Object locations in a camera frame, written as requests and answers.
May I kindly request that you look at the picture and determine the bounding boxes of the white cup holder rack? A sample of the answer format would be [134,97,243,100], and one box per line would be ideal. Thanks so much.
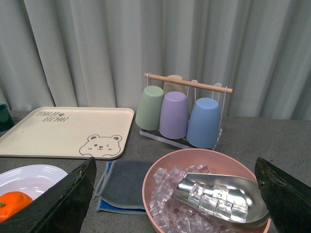
[139,72,233,150]

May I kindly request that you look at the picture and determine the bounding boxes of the white grey curtain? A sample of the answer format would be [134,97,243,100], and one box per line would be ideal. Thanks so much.
[0,0,311,120]

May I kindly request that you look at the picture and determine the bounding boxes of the light green cup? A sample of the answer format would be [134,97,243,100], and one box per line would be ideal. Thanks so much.
[135,85,164,131]

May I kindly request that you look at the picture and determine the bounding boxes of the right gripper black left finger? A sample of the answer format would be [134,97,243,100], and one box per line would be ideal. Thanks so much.
[0,157,97,233]

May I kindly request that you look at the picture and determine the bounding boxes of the beige cup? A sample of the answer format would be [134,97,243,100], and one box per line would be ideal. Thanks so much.
[163,75,187,95]

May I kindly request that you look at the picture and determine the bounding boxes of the clear fake ice cubes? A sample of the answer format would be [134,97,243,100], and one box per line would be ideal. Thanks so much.
[149,164,248,233]

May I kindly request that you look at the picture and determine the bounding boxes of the blue cup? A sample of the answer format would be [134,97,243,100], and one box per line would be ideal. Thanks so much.
[187,98,220,149]

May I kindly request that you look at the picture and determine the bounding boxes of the orange mandarin fruit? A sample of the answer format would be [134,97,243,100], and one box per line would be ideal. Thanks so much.
[0,191,33,222]

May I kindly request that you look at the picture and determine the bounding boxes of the cream bear tray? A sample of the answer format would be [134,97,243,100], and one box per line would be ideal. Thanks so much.
[0,107,134,160]

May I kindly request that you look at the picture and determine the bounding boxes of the dark green mug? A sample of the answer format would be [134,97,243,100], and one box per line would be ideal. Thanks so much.
[0,103,14,132]

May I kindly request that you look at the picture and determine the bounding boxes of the blue grey cloth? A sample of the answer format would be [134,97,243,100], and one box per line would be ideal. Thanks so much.
[94,160,154,215]

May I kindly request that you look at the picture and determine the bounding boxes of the white round plate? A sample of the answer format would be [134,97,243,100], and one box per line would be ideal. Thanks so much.
[0,165,68,200]

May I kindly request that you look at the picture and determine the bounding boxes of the metal ice scoop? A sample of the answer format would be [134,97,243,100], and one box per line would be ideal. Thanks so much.
[173,173,269,231]

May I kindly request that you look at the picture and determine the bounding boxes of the purple cup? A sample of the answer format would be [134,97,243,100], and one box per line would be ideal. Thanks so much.
[159,91,188,139]

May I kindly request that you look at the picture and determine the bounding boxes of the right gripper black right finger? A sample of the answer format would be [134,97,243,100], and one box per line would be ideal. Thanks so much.
[254,157,311,233]

